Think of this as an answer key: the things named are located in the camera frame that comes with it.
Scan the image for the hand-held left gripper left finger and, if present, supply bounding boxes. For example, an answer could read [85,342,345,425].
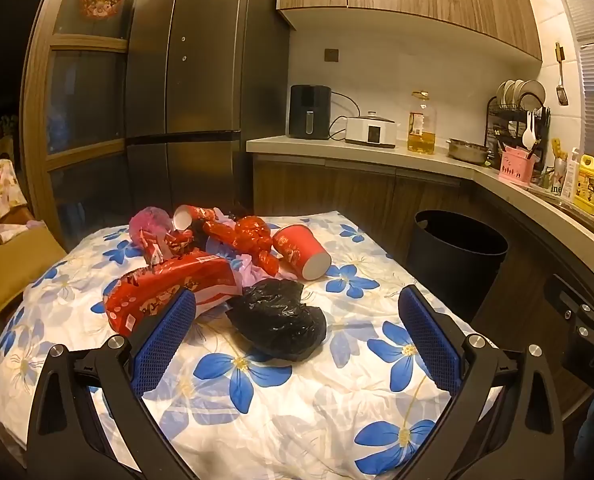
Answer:
[27,287,198,480]

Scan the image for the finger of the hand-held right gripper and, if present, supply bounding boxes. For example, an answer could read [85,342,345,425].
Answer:
[547,274,594,346]

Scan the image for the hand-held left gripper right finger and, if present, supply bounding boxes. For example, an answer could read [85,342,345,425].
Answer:
[398,285,568,480]

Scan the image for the red snack bag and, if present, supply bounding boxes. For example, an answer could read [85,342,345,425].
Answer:
[104,252,243,336]

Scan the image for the black round bin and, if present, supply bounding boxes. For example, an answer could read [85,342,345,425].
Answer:
[406,210,509,323]

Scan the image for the small red candy packets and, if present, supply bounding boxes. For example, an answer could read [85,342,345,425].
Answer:
[140,230,195,263]

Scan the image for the purple plastic bag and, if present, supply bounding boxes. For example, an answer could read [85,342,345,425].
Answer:
[229,252,278,286]

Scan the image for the black plastic bag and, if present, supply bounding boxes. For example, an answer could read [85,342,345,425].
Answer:
[225,280,328,362]

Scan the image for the pink plastic bag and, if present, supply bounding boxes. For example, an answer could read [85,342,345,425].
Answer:
[128,206,173,241]

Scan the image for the red paper cup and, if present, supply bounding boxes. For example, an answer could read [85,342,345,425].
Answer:
[172,204,223,233]
[273,224,333,281]

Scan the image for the red foil wrapper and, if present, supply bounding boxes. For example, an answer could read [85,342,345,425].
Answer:
[202,215,280,277]

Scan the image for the yellow detergent jug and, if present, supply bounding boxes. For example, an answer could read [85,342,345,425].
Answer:
[574,152,594,211]

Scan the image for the white slim bottle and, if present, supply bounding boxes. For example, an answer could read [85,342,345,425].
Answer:
[562,148,582,201]

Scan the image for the silver drink can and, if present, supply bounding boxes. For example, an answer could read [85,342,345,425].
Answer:
[552,157,570,195]

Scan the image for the pink utensil holder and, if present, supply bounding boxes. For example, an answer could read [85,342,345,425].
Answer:
[498,146,535,184]

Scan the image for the blue floral blanket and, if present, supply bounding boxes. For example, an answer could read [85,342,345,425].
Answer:
[0,210,498,480]

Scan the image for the wooden base cabinets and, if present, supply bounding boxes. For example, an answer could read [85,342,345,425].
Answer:
[252,155,594,411]

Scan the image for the pale crumpled cloth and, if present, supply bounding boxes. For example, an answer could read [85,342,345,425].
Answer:
[0,222,48,248]

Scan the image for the hanging metal spatula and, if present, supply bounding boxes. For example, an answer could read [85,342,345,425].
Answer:
[555,42,569,107]

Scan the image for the steel basin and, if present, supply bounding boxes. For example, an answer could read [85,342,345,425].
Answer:
[446,138,490,164]

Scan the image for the dark rimmed white plate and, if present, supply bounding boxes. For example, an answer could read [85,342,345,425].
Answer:
[519,81,546,112]

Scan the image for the grey kitchen countertop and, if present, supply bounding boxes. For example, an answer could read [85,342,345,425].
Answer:
[246,136,594,261]

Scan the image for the cooking oil bottle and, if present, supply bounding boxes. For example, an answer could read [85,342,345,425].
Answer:
[408,91,437,155]

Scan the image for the white electric cooker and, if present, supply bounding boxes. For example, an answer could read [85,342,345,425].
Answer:
[345,111,398,148]

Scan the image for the dark steel refrigerator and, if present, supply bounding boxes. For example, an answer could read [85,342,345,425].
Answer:
[124,0,290,211]

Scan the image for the wooden glass door cabinet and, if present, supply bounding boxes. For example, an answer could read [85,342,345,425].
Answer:
[22,0,173,251]

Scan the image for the black air fryer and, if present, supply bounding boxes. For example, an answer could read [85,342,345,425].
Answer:
[289,85,333,140]

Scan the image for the black wire dish rack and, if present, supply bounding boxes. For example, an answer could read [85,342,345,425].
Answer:
[484,95,550,171]

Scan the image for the black power cable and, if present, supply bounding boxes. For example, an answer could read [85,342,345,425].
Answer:
[327,92,363,141]

